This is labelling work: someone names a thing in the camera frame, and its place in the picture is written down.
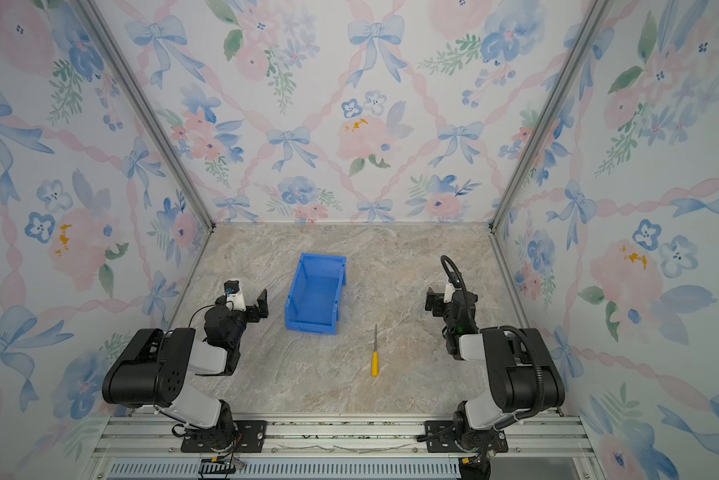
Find aluminium corner post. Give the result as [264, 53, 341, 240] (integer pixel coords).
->
[489, 0, 613, 232]
[70, 0, 216, 230]

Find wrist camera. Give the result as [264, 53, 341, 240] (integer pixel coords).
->
[223, 279, 244, 309]
[443, 282, 457, 303]

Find yellow handled screwdriver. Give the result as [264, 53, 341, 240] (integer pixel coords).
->
[371, 326, 379, 378]

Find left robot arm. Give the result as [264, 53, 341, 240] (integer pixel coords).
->
[101, 280, 268, 453]

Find left aluminium corner post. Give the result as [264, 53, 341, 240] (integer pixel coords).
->
[70, 0, 216, 230]

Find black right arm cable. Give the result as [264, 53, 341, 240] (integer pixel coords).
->
[439, 254, 547, 430]

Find blue plastic storage bin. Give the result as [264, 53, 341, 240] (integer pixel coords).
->
[284, 253, 346, 335]

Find aluminium mounting rail frame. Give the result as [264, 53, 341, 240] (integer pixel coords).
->
[81, 410, 605, 479]

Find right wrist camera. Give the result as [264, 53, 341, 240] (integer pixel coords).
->
[443, 282, 457, 303]

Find right aluminium corner post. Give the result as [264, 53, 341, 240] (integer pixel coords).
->
[489, 0, 613, 232]

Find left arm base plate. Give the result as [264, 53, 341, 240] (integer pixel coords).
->
[177, 420, 268, 454]

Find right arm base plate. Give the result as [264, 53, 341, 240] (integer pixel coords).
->
[417, 420, 509, 455]

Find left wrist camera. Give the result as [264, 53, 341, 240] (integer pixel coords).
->
[223, 279, 244, 309]

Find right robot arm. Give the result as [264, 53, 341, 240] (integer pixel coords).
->
[421, 284, 565, 452]

